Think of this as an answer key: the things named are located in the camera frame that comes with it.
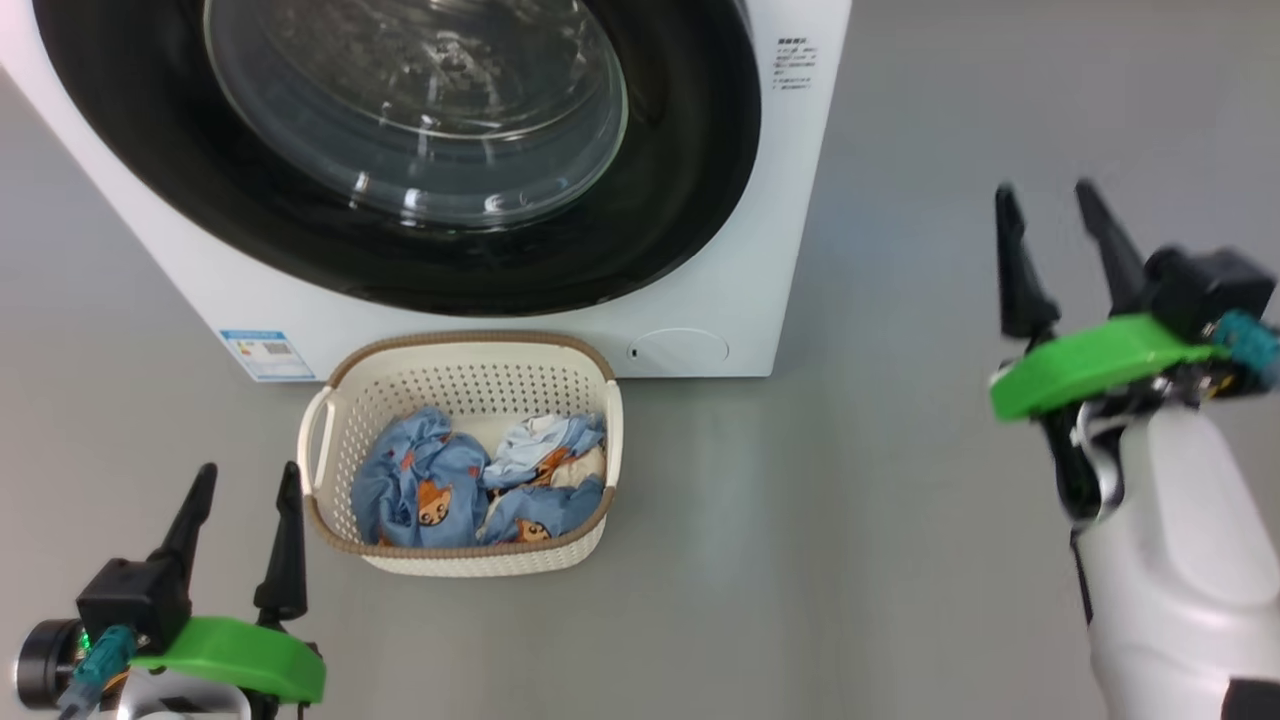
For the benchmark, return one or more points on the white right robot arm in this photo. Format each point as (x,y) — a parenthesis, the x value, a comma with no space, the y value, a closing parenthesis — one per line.
(1180,560)

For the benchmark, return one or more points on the cream perforated laundry basket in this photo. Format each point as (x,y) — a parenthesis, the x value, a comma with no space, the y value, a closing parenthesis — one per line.
(470,375)

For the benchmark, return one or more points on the teal left camera connector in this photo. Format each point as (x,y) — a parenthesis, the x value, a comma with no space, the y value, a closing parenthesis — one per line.
(100,660)

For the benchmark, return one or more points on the black round glass door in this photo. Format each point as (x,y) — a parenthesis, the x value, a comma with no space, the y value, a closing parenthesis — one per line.
(680,180)

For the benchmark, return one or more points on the blue white energy label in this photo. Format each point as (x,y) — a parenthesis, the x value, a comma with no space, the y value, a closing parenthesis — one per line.
(268,355)

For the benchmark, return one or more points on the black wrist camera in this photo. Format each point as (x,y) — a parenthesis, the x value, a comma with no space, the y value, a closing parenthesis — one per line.
(1210,285)
(130,600)

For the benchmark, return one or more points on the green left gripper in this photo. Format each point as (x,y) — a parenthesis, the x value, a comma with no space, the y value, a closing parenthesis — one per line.
(240,655)

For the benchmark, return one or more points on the black printed text label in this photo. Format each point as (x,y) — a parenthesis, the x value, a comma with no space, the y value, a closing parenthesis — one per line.
(797,65)

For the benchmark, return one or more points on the teal right camera connector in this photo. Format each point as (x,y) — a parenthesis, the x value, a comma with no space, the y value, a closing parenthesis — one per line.
(1250,340)

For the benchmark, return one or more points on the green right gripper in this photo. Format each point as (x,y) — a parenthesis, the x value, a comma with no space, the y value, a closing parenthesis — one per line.
(1090,360)

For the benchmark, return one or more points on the cream garment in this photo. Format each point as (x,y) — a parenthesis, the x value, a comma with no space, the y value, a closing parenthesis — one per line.
(585,470)

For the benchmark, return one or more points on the pale blue white garment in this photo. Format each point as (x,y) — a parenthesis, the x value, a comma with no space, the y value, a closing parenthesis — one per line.
(525,445)

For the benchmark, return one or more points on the white washing machine body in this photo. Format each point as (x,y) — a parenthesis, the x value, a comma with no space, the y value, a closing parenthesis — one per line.
(150,230)

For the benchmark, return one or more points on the round white filter cover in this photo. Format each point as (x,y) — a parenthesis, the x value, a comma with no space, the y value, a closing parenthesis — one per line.
(680,352)

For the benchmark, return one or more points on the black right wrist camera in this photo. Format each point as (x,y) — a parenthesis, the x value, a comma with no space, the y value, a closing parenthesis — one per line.
(1210,285)

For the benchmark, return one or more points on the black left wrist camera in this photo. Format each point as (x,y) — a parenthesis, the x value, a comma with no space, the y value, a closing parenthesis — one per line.
(130,600)

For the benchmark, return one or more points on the blue bear print garment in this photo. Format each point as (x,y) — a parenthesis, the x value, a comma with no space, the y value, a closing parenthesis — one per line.
(560,508)
(400,500)

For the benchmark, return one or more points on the teal camera connector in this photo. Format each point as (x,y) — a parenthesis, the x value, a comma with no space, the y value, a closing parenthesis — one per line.
(1250,340)
(100,660)

